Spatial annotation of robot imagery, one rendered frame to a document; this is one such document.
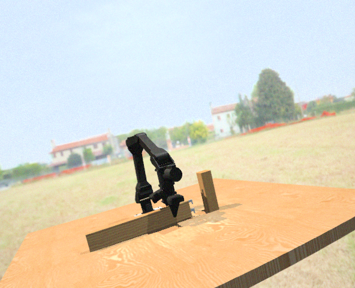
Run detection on wooden post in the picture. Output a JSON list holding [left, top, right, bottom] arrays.
[[196, 170, 219, 213]]

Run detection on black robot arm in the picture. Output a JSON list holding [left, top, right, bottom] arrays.
[[125, 133, 182, 214]]

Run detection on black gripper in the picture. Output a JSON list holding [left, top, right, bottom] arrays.
[[158, 181, 184, 217]]

